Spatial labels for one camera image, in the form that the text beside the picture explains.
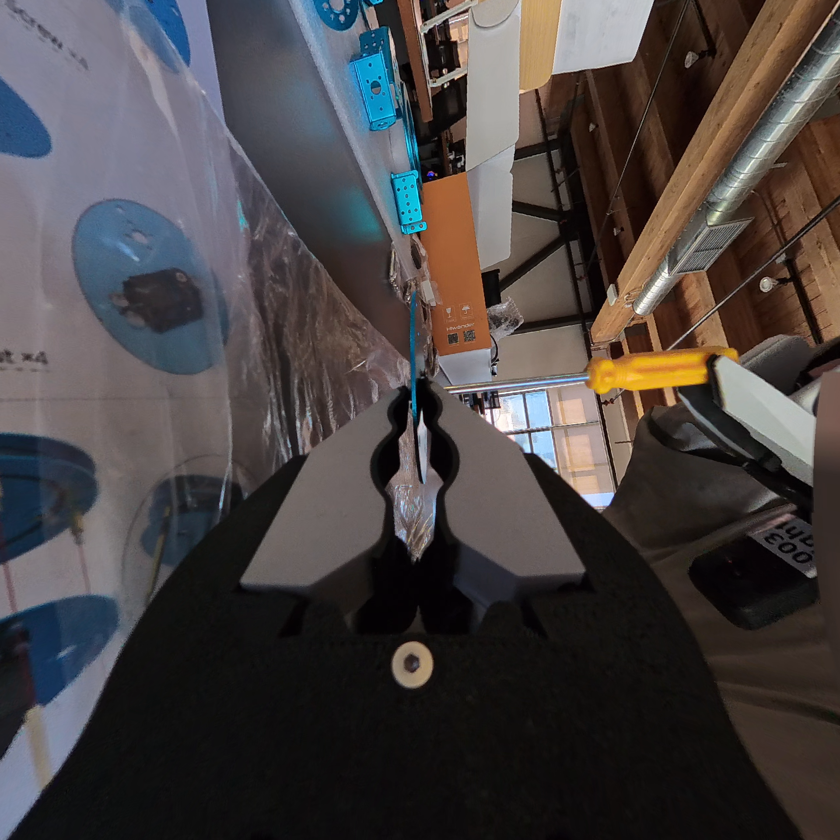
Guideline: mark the wooden ceiling beam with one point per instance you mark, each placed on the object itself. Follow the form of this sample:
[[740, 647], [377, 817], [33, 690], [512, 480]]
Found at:
[[695, 184]]

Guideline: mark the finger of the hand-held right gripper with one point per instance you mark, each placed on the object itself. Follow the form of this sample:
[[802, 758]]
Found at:
[[768, 420], [728, 438]]

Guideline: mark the clear plastic bag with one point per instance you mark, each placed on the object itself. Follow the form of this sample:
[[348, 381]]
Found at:
[[308, 341]]

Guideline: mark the small bags of screws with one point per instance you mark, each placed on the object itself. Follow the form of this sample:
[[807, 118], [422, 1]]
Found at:
[[413, 275]]

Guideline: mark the white board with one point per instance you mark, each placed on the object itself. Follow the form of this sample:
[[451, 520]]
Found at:
[[604, 33]]

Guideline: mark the light wooden panel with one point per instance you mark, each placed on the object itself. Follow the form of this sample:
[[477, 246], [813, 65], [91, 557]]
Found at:
[[539, 39]]

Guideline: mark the silver ventilation duct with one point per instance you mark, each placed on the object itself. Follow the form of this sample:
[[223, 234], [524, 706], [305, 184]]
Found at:
[[741, 177]]

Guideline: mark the blue round metal disc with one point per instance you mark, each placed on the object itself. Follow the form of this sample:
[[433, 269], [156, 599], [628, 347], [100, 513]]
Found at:
[[413, 341]]

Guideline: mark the blue servo bracket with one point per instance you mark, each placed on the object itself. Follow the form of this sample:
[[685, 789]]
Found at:
[[374, 79]]

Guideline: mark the white cardboard box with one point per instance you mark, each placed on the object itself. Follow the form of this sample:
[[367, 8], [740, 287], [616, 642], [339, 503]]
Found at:
[[489, 131]]

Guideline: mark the blue U-shaped bracket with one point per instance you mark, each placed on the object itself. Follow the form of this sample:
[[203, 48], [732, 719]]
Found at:
[[336, 12]]

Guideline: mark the white foam tray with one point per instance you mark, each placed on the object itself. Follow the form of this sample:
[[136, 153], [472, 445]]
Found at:
[[331, 79]]

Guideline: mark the grey desk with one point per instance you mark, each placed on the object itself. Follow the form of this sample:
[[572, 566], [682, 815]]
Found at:
[[282, 118]]

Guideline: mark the bubble wrap bag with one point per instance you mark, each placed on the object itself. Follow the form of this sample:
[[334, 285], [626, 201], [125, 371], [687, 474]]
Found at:
[[505, 320]]

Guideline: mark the blue perforated plate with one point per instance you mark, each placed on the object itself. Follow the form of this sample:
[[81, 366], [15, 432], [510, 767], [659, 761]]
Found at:
[[408, 203]]

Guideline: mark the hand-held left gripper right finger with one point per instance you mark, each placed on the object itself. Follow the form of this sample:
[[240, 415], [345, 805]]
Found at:
[[505, 518]]

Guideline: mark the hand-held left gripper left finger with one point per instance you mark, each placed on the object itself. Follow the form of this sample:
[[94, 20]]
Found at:
[[315, 518]]

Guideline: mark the large window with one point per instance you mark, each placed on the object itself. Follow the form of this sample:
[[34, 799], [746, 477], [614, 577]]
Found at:
[[558, 439]]

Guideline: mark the white instruction manual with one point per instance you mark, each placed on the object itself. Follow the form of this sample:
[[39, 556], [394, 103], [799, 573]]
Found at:
[[79, 426]]

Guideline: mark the orange cardboard box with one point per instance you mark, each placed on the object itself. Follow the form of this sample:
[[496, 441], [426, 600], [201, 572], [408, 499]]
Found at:
[[456, 262]]

